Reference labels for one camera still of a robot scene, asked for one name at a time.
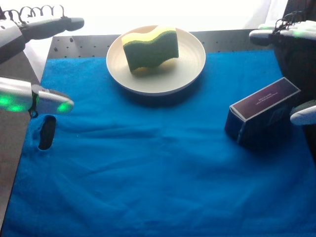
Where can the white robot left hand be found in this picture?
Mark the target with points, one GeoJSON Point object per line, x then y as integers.
{"type": "Point", "coordinates": [49, 27]}

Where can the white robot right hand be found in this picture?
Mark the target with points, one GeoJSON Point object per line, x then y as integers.
{"type": "Point", "coordinates": [261, 37]}

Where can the maroon and white small box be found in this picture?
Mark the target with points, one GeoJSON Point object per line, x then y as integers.
{"type": "Point", "coordinates": [264, 103]}

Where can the yellow green sponge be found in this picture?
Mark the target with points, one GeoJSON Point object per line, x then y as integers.
{"type": "Point", "coordinates": [150, 51]}

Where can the white round plate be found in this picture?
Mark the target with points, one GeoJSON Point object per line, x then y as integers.
{"type": "Point", "coordinates": [187, 71]}

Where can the blue table cloth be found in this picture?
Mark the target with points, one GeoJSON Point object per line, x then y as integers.
{"type": "Point", "coordinates": [148, 172]}

